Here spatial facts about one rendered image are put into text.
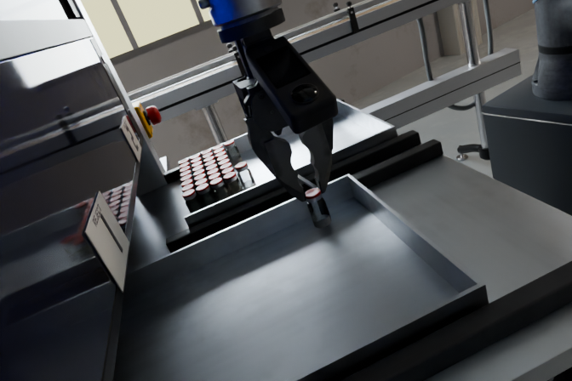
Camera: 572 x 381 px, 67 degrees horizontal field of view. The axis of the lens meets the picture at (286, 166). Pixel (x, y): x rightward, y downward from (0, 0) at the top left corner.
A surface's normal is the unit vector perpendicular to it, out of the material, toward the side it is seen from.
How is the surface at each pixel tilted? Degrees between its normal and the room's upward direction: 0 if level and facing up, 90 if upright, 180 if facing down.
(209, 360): 0
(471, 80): 90
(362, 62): 90
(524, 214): 0
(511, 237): 0
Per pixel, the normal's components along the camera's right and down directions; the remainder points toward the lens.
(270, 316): -0.32, -0.87
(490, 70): 0.27, 0.31
